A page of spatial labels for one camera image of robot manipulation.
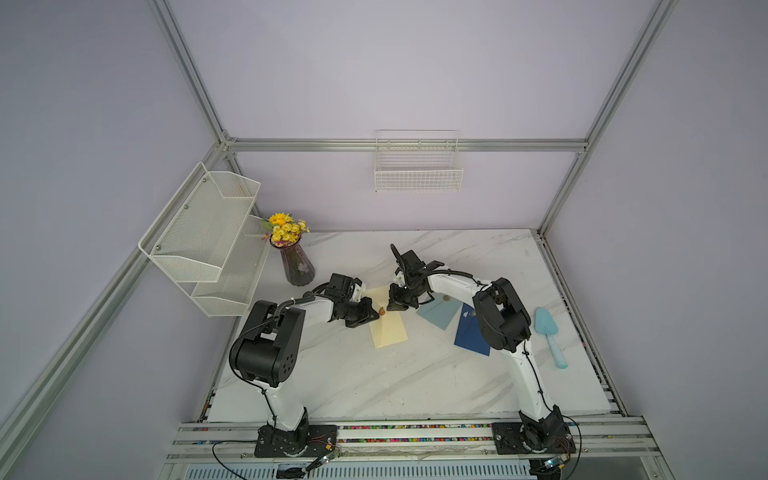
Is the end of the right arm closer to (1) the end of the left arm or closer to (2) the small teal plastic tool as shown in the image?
(1) the end of the left arm

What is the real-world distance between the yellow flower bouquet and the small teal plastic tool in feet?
2.66

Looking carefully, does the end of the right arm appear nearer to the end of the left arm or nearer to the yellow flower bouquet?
the end of the left arm

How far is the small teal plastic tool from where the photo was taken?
881 mm

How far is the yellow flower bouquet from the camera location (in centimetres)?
88

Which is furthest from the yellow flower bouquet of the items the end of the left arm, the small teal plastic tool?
the small teal plastic tool

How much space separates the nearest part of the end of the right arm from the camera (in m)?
0.79

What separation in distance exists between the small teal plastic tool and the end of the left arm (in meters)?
0.55

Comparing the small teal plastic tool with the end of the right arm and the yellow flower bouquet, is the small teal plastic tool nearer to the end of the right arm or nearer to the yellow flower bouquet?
the end of the right arm

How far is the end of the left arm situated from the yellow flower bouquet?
20 cm

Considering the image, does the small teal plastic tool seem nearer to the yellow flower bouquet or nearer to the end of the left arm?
the end of the left arm

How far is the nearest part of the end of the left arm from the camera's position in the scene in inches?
31.6

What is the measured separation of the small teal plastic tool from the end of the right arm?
1.35ft

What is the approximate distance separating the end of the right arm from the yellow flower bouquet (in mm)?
300

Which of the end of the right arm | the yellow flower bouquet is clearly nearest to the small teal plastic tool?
the end of the right arm
